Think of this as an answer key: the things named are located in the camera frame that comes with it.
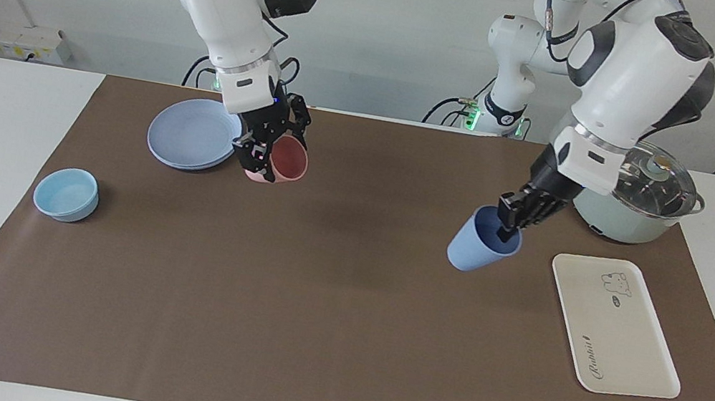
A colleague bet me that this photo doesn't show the white wall socket box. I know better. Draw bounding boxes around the white wall socket box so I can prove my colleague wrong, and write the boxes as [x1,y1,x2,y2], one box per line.
[0,19,76,68]

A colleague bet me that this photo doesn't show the black arm base cable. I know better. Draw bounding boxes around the black arm base cable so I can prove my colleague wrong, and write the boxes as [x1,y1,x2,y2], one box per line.
[181,52,222,92]
[421,61,499,135]

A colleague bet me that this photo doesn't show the black right arm base cable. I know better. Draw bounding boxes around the black right arm base cable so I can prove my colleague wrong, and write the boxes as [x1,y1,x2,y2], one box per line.
[181,52,222,92]

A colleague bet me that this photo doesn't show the brown table mat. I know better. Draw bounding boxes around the brown table mat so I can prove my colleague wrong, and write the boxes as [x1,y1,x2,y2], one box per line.
[0,54,715,401]

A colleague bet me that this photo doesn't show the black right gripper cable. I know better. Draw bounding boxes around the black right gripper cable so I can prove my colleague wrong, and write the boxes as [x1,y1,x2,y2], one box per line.
[244,10,310,104]

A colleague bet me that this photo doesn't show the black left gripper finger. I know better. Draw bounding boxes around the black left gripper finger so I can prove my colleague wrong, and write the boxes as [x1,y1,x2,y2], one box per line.
[492,187,534,247]
[521,191,559,235]

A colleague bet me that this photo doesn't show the cream tray with rabbit print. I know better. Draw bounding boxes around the cream tray with rabbit print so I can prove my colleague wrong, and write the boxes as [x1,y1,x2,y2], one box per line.
[532,248,701,401]

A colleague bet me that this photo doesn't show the blue round plate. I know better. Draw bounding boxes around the blue round plate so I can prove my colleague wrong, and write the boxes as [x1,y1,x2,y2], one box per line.
[143,90,250,180]

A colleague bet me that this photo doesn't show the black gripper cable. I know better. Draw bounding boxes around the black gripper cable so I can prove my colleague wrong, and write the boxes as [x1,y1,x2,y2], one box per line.
[244,10,310,104]
[523,0,682,82]

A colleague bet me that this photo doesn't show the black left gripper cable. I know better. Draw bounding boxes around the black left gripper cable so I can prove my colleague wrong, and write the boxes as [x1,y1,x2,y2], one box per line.
[523,0,682,82]

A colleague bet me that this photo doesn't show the pale green cooking pot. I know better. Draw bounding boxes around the pale green cooking pot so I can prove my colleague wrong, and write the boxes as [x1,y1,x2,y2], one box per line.
[566,131,715,256]

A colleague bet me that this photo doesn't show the black left arm base cable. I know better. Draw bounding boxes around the black left arm base cable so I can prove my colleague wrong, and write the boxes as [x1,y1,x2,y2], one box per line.
[421,61,499,135]

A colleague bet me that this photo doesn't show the light blue bowl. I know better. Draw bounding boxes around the light blue bowl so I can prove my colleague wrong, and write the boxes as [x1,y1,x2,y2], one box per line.
[29,162,103,228]

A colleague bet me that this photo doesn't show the pink plastic cup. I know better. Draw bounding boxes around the pink plastic cup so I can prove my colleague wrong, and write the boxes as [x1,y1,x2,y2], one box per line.
[243,128,312,190]

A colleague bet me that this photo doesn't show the blue plastic cup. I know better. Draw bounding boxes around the blue plastic cup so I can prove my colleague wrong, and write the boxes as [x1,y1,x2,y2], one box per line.
[443,199,529,281]

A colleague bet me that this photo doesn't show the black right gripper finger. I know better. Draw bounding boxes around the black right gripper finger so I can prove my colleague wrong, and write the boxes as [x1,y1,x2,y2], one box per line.
[228,130,282,180]
[282,93,316,145]

